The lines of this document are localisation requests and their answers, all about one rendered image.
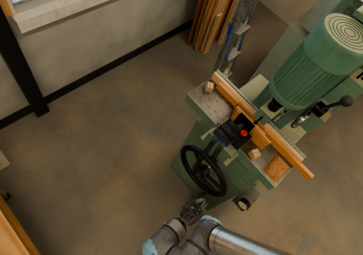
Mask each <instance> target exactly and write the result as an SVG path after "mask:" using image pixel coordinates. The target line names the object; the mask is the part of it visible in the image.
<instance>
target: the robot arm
mask: <svg viewBox="0 0 363 255"><path fill-rule="evenodd" d="M200 203H201V205H200V206H199V204H200ZM206 206H207V204H206V200H205V199H202V197H201V198H200V199H196V200H193V201H192V202H187V203H186V204H185V205H184V206H183V207H182V210H181V211H180V218H171V219H169V220H168V221H167V222H164V225H163V226H162V227H161V228H160V229H159V230H158V231H157V232H156V233H154V234H153V235H152V236H151V237H150V238H148V239H147V241H146V242H145V243H144V244H143V246H142V253H143V255H209V253H210V252H213V253H217V254H219V255H291V254H288V253H286V252H283V251H281V250H278V249H275V248H273V247H271V246H268V245H266V244H263V243H261V242H258V241H256V240H253V239H251V238H248V237H245V236H243V235H241V234H238V233H236V232H233V231H231V230H228V229H226V228H224V226H223V224H222V223H221V222H220V221H219V220H217V219H216V218H213V217H212V216H209V215H204V214H205V213H203V211H204V208H205V207H206ZM202 213H203V214H202ZM203 215H204V216H203ZM197 222H198V224H197V225H196V226H195V228H194V229H193V231H192V233H191V234H190V236H189V237H188V239H187V240H186V242H185V243H184V245H183V246H182V247H180V246H179V245H178V244H179V243H180V242H181V241H182V240H183V239H184V238H185V236H186V230H187V229H186V227H187V226H192V225H193V224H196V223H197Z"/></svg>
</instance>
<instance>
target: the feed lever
mask: <svg viewBox="0 0 363 255"><path fill-rule="evenodd" d="M353 103H354V99H353V97H351V96H349V95H345V96H343V97H341V99H340V101H338V102H335V103H332V104H329V105H326V104H324V103H323V102H322V101H319V102H318V103H316V105H315V106H313V107H312V108H311V109H310V111H311V112H313V113H314V114H315V115H316V116H317V117H319V118H320V117H321V116H323V115H324V114H325V113H326V112H327V111H328V110H329V108H333V107H336V106H339V105H342V106H344V107H350V106H351V105H353Z"/></svg>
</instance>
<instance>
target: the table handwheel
mask: <svg viewBox="0 0 363 255"><path fill-rule="evenodd" d="M187 151H192V152H194V155H195V157H196V159H197V163H198V167H197V168H196V169H195V171H192V169H191V168H190V166H189V164H188V162H187V159H186V152H187ZM199 156H201V157H202V158H203V159H204V160H205V161H206V162H207V163H206V164H202V163H201V161H200V158H199ZM180 157H181V161H182V164H183V166H184V168H185V170H186V172H187V173H188V175H189V176H190V177H191V179H192V180H193V181H194V182H195V183H196V184H197V185H198V186H199V187H200V188H201V189H202V190H205V189H207V190H208V194H209V195H211V196H214V197H223V196H224V195H226V193H227V182H226V179H225V176H224V174H223V172H222V170H221V169H220V167H219V166H218V164H217V163H218V161H217V160H216V159H215V160H213V159H212V158H211V157H210V156H209V155H208V154H207V153H206V152H205V151H203V150H202V149H200V148H198V147H196V146H194V145H185V146H184V147H183V148H182V149H181V152H180ZM211 169H213V170H214V172H215V173H216V175H217V177H218V179H219V181H220V184H221V186H220V185H219V184H218V183H217V182H216V181H215V180H214V179H213V178H212V177H211V176H210V175H209V174H210V170H211ZM195 174H196V175H197V176H198V177H199V178H200V179H204V178H205V177H206V178H207V179H208V180H209V181H211V182H212V183H213V184H214V185H215V186H216V187H217V188H218V189H219V190H220V191H215V190H212V189H211V188H209V187H207V186H206V185H205V184H204V183H203V182H201V181H200V180H199V178H198V177H197V176H196V175H195Z"/></svg>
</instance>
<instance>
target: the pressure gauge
mask: <svg viewBox="0 0 363 255"><path fill-rule="evenodd" d="M238 205H239V206H240V207H241V208H242V209H243V210H245V211H247V210H248V209H249V208H250V207H251V204H250V202H249V201H248V200H247V199H246V198H241V199H240V200H239V201H238ZM242 205H243V206H242Z"/></svg>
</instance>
